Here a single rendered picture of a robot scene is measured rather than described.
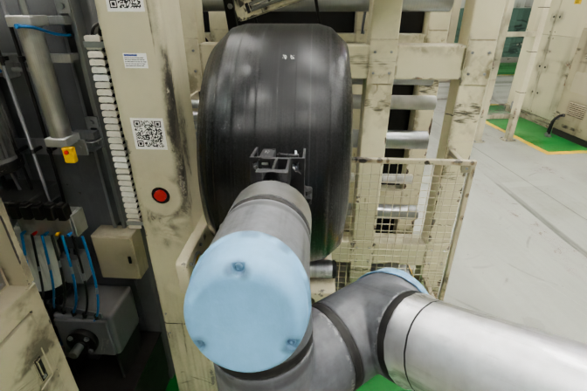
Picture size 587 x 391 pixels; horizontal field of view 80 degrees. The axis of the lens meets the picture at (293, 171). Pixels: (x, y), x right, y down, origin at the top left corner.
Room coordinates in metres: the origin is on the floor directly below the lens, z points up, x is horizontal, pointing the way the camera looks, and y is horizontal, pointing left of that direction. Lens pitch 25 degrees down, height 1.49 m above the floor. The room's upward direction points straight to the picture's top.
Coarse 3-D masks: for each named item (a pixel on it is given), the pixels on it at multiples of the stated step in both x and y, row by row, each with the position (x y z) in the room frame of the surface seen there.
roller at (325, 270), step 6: (198, 258) 0.69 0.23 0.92; (312, 264) 0.67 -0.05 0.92; (318, 264) 0.67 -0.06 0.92; (324, 264) 0.67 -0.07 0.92; (330, 264) 0.67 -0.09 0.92; (312, 270) 0.66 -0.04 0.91; (318, 270) 0.66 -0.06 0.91; (324, 270) 0.66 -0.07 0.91; (330, 270) 0.66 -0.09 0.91; (312, 276) 0.66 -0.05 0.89; (318, 276) 0.66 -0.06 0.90; (324, 276) 0.66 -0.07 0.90; (330, 276) 0.66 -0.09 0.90
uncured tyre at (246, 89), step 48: (240, 48) 0.69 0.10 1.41; (288, 48) 0.69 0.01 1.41; (336, 48) 0.71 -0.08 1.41; (240, 96) 0.61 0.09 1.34; (288, 96) 0.60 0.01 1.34; (336, 96) 0.61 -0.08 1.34; (240, 144) 0.57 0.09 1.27; (288, 144) 0.56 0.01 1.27; (336, 144) 0.57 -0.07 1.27; (336, 192) 0.56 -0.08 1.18; (336, 240) 0.60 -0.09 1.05
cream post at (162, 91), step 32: (96, 0) 0.76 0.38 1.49; (160, 0) 0.77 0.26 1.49; (128, 32) 0.76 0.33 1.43; (160, 32) 0.76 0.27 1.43; (160, 64) 0.76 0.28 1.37; (128, 96) 0.76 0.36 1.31; (160, 96) 0.76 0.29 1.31; (128, 128) 0.76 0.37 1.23; (192, 128) 0.86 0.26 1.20; (160, 160) 0.76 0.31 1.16; (192, 160) 0.83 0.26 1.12; (192, 192) 0.80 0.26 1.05; (160, 224) 0.76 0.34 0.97; (192, 224) 0.77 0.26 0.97; (160, 256) 0.76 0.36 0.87; (160, 288) 0.76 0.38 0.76; (192, 352) 0.76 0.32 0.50; (192, 384) 0.76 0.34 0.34
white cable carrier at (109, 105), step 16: (96, 48) 0.77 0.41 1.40; (96, 64) 0.77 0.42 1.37; (96, 80) 0.77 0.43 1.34; (112, 96) 0.78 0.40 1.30; (112, 112) 0.77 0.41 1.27; (112, 128) 0.77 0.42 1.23; (112, 144) 0.77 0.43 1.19; (128, 160) 0.80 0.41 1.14; (128, 176) 0.77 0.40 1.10; (128, 192) 0.77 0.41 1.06; (128, 208) 0.78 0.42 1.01
